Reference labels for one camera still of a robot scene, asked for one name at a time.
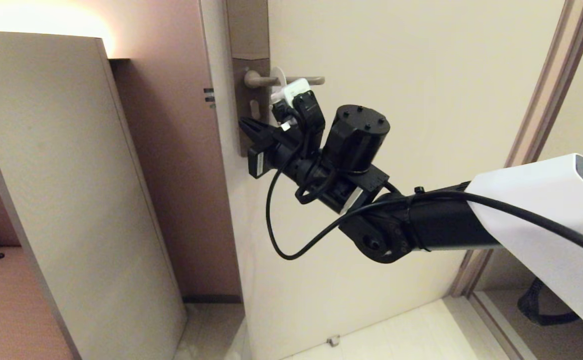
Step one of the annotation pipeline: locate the beige cabinet panel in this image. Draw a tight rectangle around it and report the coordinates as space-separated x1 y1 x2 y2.
0 31 188 360

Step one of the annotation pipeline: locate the brown door lock plate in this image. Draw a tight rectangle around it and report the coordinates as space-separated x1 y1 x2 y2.
224 0 272 157

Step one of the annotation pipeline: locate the white door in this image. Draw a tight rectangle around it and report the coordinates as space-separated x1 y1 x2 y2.
199 0 568 360

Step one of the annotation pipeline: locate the dark baseboard strip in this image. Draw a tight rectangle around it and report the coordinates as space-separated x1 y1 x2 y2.
183 294 245 305

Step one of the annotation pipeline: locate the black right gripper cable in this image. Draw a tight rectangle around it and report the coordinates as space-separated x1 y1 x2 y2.
265 135 583 266

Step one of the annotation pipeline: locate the brown leather chair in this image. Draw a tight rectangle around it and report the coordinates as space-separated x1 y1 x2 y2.
0 246 74 360

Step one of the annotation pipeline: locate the metal door handle lever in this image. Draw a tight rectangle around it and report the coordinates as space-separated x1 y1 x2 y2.
244 69 326 90

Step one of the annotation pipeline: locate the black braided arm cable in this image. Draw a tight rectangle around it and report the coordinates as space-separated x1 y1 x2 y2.
517 277 581 327

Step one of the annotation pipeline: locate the brown door frame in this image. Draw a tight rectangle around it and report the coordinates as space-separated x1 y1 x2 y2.
449 0 583 297

